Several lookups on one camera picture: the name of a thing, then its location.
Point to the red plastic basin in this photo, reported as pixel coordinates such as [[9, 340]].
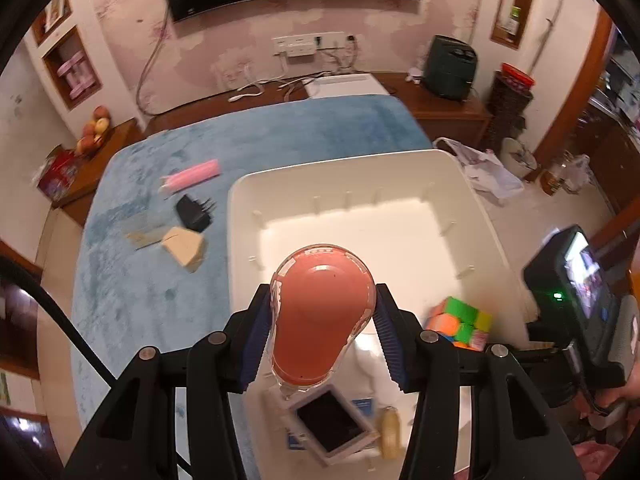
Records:
[[517, 74]]

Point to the pink cloth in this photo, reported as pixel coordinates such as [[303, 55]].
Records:
[[605, 457]]

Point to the red gift box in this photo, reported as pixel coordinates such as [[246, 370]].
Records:
[[57, 175]]

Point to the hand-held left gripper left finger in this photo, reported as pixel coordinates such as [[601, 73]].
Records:
[[252, 340]]

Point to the pink cylinder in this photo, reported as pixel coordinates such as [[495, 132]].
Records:
[[192, 174]]

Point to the white flat box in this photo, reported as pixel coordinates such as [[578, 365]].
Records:
[[345, 86]]

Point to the wooden television cabinet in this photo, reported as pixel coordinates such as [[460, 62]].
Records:
[[440, 110]]

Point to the small clear plastic bag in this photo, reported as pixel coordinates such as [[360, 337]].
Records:
[[577, 172]]

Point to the glass jar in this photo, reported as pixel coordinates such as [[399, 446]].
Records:
[[552, 180]]

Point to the wooden side cabinet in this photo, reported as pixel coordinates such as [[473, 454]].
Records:
[[117, 145]]

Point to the wall niche with pink boxes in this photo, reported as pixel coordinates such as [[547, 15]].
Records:
[[72, 67]]

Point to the colourful puzzle cube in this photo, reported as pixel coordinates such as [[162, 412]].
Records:
[[460, 320]]

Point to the dark green air fryer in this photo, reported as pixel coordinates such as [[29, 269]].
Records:
[[450, 67]]

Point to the white power strip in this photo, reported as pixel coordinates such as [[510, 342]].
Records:
[[307, 44]]

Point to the tan wooden wedge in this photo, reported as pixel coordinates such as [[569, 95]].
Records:
[[185, 247]]

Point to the wooden wall niche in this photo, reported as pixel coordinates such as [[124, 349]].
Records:
[[52, 12], [515, 5]]

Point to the person's right hand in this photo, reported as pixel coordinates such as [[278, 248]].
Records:
[[620, 397]]

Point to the white framed screen device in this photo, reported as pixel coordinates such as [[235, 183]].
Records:
[[330, 422]]

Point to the dark wicker basket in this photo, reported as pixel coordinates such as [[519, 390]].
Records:
[[507, 110]]

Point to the blue plush blanket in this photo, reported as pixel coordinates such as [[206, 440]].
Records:
[[150, 320]]

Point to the small yellow bottle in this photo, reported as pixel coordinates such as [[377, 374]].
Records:
[[391, 432]]

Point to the black power adapter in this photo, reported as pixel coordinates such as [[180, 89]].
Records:
[[192, 212]]

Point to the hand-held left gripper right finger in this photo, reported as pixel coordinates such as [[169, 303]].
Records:
[[392, 340]]

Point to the pile of fruit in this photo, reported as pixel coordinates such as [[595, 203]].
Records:
[[92, 132]]

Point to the white plastic storage bin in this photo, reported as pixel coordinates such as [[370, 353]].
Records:
[[360, 230]]

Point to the white plastic bag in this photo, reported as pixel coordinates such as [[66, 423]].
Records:
[[480, 170]]

